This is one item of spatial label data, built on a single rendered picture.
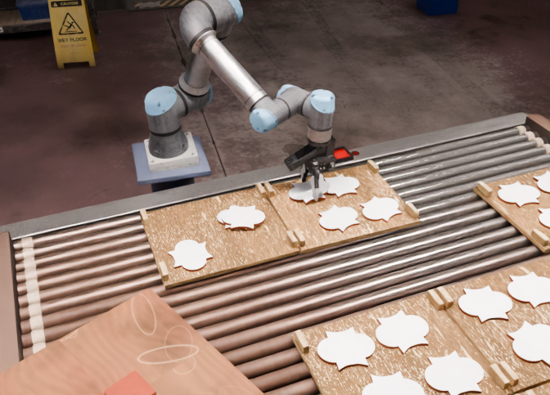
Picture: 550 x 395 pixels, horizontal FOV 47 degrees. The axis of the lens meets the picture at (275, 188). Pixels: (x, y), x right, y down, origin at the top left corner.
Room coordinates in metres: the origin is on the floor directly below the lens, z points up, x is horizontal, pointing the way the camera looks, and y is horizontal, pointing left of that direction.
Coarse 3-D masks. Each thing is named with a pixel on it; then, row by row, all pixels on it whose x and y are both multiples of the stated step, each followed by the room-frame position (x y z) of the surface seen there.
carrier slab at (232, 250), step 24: (240, 192) 1.70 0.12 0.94; (168, 216) 1.57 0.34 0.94; (192, 216) 1.57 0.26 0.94; (216, 216) 1.57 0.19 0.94; (168, 240) 1.45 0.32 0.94; (216, 240) 1.45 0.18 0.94; (240, 240) 1.45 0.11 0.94; (264, 240) 1.45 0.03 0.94; (168, 264) 1.35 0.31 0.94; (216, 264) 1.35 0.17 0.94; (240, 264) 1.35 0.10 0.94; (168, 288) 1.26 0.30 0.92
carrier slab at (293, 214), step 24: (360, 168) 1.85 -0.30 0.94; (288, 192) 1.70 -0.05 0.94; (360, 192) 1.70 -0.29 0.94; (384, 192) 1.70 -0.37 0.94; (288, 216) 1.57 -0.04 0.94; (312, 216) 1.57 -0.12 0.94; (360, 216) 1.57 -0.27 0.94; (408, 216) 1.57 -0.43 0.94; (312, 240) 1.45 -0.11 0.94; (336, 240) 1.45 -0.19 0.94
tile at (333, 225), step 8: (336, 208) 1.60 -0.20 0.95; (344, 208) 1.60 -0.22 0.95; (320, 216) 1.57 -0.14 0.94; (328, 216) 1.56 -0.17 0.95; (336, 216) 1.56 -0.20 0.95; (344, 216) 1.56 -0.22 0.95; (352, 216) 1.56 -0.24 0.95; (320, 224) 1.52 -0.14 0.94; (328, 224) 1.52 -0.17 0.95; (336, 224) 1.52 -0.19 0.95; (344, 224) 1.52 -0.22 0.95; (352, 224) 1.52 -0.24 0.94
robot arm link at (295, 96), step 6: (288, 84) 1.80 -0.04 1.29; (282, 90) 1.78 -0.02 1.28; (288, 90) 1.77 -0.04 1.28; (294, 90) 1.76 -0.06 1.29; (300, 90) 1.76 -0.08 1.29; (282, 96) 1.73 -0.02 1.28; (288, 96) 1.73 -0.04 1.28; (294, 96) 1.73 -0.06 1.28; (300, 96) 1.73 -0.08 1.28; (306, 96) 1.73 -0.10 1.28; (288, 102) 1.70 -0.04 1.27; (294, 102) 1.71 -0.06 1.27; (300, 102) 1.72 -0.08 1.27; (294, 108) 1.70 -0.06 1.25; (300, 108) 1.71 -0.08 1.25; (294, 114) 1.71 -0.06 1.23; (300, 114) 1.73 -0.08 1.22
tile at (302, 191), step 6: (294, 186) 1.72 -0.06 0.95; (300, 186) 1.71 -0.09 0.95; (306, 186) 1.71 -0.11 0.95; (294, 192) 1.68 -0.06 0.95; (300, 192) 1.68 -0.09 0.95; (306, 192) 1.68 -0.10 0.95; (312, 192) 1.68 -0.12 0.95; (324, 192) 1.68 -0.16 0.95; (294, 198) 1.65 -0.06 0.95; (300, 198) 1.65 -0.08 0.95; (306, 198) 1.65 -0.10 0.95; (312, 198) 1.65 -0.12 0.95; (318, 198) 1.65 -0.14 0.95; (324, 198) 1.65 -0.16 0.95
